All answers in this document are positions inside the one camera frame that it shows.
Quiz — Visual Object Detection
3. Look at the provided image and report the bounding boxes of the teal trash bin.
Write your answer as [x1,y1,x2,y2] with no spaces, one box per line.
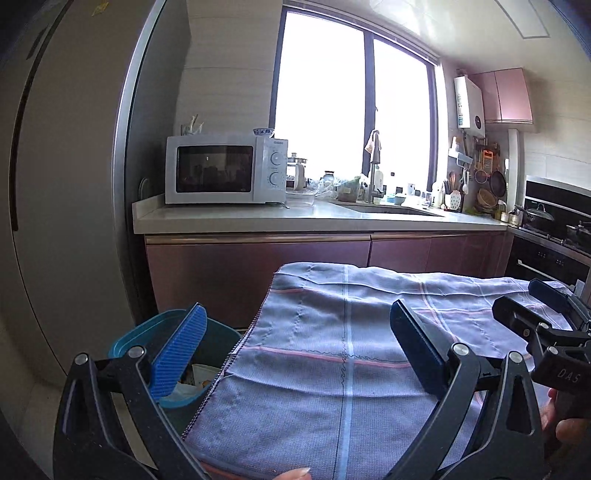
[108,304,242,432]

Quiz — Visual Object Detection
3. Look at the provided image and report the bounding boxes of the grey refrigerator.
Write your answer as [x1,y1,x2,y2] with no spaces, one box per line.
[1,1,190,385]

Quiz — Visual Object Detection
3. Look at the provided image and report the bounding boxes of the blue checked tablecloth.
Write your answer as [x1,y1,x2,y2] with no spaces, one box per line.
[181,261,576,480]

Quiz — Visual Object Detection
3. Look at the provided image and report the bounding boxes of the white microwave oven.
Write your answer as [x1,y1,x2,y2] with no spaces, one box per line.
[164,133,288,205]

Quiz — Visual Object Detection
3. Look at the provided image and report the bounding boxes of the pink wall cabinet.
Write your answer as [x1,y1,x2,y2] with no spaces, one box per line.
[469,68,534,128]

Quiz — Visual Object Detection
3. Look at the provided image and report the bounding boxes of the purple lower kitchen cabinets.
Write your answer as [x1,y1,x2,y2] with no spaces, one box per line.
[146,231,513,329]

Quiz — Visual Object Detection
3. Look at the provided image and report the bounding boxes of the right hand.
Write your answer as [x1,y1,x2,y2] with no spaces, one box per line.
[540,389,590,445]

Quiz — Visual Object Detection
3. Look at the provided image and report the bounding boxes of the left hand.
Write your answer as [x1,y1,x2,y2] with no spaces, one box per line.
[273,467,311,480]

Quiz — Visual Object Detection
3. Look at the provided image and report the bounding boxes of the black frying pan hanging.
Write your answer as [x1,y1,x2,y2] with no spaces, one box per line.
[489,170,507,198]

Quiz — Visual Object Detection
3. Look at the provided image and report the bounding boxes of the white water heater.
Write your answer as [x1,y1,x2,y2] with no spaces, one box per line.
[454,75,486,139]

